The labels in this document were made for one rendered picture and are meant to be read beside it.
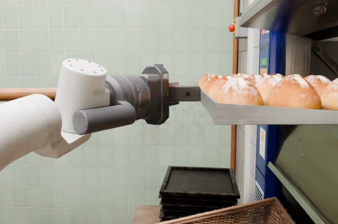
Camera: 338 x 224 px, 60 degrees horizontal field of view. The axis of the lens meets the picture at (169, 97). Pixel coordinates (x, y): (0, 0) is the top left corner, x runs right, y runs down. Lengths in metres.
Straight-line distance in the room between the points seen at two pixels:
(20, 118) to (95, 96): 0.13
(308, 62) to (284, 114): 0.65
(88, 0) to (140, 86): 1.53
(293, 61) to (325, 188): 0.43
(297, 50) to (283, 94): 0.60
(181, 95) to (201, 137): 1.30
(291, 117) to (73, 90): 0.29
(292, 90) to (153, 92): 0.26
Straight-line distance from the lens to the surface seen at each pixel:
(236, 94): 0.39
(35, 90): 0.70
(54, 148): 0.41
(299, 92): 0.42
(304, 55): 1.03
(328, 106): 0.47
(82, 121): 0.41
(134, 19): 1.91
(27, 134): 0.35
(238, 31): 1.54
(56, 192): 2.22
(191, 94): 0.62
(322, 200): 0.76
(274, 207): 1.03
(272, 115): 0.38
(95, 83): 0.43
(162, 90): 0.57
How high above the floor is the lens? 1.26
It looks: 6 degrees down
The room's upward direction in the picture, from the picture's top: straight up
